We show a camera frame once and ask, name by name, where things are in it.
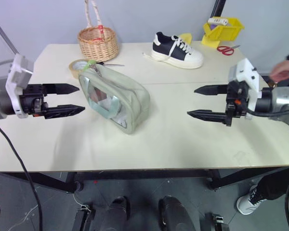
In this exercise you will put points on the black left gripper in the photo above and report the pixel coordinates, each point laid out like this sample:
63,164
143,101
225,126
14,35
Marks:
31,97

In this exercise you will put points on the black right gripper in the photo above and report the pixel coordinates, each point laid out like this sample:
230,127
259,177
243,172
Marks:
236,96

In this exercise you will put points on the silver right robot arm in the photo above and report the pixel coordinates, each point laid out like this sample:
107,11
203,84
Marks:
283,96

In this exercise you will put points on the pale green transparent pouch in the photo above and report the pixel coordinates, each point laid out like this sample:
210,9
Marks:
125,96

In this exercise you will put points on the person's bare hand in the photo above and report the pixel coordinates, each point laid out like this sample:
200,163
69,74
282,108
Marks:
283,69

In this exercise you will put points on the beige tape roll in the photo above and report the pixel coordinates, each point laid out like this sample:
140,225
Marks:
73,68

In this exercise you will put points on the black and white sneaker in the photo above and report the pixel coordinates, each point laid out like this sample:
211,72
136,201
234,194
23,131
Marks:
178,53

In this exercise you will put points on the yellow cloth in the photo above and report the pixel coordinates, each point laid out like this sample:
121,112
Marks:
187,38

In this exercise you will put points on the yellow plastic bin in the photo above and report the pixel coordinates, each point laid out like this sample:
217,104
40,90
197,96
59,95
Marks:
225,32

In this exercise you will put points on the purple item in bin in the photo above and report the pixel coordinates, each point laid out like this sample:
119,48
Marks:
214,27

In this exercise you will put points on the white power strip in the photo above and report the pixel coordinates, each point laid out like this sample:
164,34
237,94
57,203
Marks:
218,21

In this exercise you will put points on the black slanted pole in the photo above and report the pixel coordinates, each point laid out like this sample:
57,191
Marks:
218,9
3,33

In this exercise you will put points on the person's black trouser leg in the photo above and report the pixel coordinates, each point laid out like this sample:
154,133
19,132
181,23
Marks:
272,185

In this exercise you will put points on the person's white shoe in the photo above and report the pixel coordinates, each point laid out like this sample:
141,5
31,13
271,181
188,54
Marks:
249,204

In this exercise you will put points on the dark rounded robot foot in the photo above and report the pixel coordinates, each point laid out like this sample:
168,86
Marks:
118,214
173,214

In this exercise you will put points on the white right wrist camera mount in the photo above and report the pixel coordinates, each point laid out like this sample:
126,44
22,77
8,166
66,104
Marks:
246,72

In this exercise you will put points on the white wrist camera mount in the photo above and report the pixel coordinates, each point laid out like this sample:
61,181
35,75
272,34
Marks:
18,72
246,72

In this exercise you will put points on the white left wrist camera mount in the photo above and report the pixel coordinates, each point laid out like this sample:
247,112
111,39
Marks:
18,72

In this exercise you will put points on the black table frame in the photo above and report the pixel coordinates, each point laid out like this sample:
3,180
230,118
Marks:
144,174

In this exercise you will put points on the black base bracket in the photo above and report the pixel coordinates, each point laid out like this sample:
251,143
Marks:
216,223
83,220

